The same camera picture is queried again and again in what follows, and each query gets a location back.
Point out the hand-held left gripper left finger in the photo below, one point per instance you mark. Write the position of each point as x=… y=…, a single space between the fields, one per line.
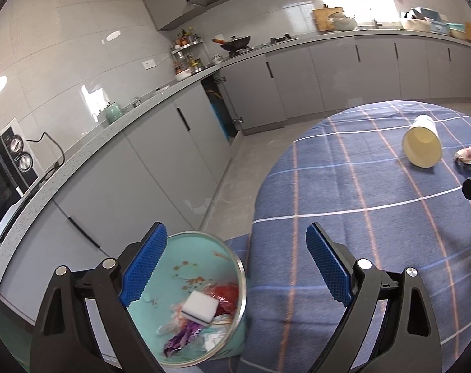
x=146 y=264

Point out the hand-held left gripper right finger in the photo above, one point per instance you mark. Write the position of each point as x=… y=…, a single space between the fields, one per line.
x=326 y=268

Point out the reddish translucent wrapper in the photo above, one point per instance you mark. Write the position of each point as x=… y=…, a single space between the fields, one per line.
x=466 y=155

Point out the teal trash bin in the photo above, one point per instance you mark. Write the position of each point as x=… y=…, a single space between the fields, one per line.
x=188 y=256

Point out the white sponge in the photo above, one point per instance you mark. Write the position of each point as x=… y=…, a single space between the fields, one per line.
x=200 y=303

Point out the purple wrapper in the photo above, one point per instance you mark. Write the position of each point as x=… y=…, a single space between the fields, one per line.
x=183 y=336

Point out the red wrapper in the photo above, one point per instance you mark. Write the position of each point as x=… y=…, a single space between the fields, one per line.
x=228 y=295

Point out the cream paper cup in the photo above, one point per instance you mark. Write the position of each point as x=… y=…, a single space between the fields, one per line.
x=422 y=147

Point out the blue plaid tablecloth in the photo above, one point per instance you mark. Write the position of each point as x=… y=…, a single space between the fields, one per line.
x=356 y=202

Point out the grey base cabinets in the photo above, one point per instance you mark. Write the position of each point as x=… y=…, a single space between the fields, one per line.
x=150 y=163

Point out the teal plastic basin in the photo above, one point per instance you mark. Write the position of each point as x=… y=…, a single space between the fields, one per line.
x=457 y=31

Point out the blue box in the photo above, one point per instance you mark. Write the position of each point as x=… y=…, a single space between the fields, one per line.
x=433 y=19

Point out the white basin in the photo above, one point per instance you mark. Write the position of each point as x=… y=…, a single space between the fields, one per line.
x=416 y=24

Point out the teal ceramic jar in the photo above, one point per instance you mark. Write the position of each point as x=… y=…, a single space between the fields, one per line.
x=113 y=113

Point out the microwave oven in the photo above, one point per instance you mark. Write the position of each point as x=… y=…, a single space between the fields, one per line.
x=2 y=186

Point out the grey cooking pot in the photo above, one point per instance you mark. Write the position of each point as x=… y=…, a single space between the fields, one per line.
x=344 y=23

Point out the white bowl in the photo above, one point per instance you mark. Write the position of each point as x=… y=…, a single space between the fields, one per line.
x=183 y=73

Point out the wooden cutting board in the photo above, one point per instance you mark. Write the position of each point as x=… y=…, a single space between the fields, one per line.
x=321 y=19

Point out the spice rack with bottles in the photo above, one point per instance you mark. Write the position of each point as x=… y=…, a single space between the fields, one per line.
x=186 y=48

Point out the gas stove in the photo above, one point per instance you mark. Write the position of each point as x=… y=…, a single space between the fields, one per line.
x=278 y=40

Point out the black wok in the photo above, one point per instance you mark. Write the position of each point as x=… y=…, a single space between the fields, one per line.
x=235 y=43

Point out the white wall socket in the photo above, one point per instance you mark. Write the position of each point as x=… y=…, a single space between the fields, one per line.
x=149 y=64

